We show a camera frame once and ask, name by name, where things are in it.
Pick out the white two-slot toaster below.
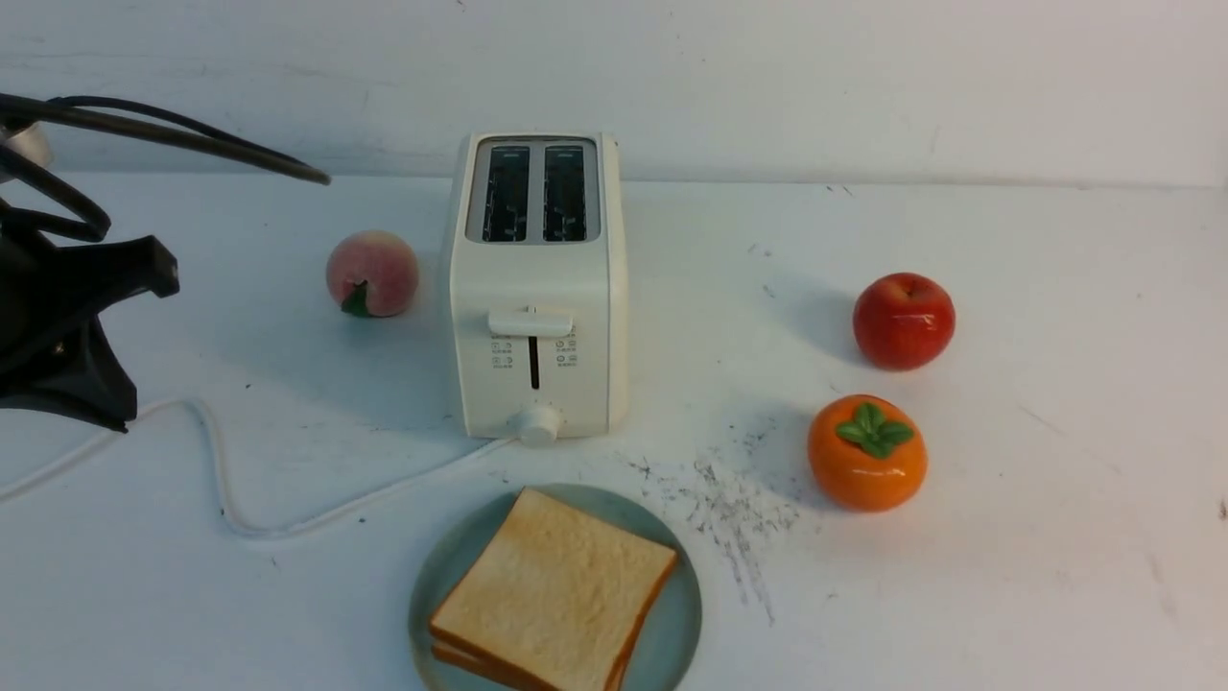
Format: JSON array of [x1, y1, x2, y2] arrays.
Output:
[[436, 133, 630, 446]]

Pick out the red apple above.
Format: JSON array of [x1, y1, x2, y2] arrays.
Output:
[[852, 272, 957, 371]]

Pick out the white toaster power cable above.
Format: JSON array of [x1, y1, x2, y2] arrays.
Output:
[[0, 396, 515, 540]]

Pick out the toast slice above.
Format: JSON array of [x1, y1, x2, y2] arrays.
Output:
[[427, 488, 678, 690], [431, 639, 538, 690]]

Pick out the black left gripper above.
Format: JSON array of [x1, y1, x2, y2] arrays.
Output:
[[1, 227, 179, 433]]

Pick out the orange persimmon with green leaf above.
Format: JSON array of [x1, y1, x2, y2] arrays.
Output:
[[806, 394, 930, 512]]

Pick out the pale green round plate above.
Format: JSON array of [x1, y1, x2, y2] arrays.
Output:
[[406, 484, 702, 690]]

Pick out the pink peach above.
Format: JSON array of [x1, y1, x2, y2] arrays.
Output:
[[325, 230, 420, 319]]

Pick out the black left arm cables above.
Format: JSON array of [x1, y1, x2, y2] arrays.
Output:
[[0, 93, 332, 243]]

